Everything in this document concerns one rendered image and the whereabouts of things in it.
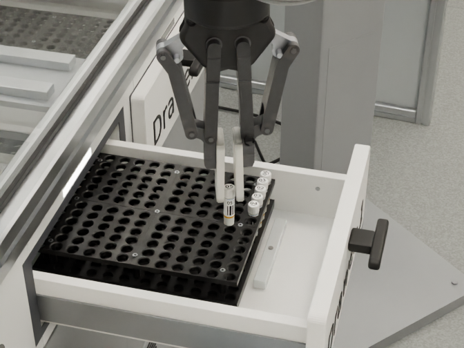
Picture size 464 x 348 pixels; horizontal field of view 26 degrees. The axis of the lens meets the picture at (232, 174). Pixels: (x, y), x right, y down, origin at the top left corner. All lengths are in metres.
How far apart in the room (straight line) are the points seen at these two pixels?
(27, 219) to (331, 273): 0.30
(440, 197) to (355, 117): 0.58
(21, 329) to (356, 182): 0.38
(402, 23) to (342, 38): 0.80
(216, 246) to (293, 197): 0.17
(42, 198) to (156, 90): 0.31
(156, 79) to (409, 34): 1.58
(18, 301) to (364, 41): 1.18
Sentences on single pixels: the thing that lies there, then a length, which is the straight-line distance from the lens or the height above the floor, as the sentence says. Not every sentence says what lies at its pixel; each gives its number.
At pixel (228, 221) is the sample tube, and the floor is 0.94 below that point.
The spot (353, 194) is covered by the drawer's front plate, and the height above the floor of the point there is 0.93.
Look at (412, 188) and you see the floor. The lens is 2.64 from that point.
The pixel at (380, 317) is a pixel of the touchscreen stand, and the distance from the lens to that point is 2.22.
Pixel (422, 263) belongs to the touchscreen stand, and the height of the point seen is 0.04.
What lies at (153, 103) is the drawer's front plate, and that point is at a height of 0.90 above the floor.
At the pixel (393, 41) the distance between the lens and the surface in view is 2.79.
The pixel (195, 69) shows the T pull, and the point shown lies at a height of 0.91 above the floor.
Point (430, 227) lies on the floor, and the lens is 2.52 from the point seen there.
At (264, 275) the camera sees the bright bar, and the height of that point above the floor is 0.85.
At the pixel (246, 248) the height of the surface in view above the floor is 0.90.
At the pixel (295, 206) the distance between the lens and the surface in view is 1.18.
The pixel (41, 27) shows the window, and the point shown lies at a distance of 1.00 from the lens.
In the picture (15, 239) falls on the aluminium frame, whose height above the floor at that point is 0.96.
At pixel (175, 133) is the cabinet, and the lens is 1.45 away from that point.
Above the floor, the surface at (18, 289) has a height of 0.91.
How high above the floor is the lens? 1.58
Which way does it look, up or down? 37 degrees down
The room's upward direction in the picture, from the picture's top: straight up
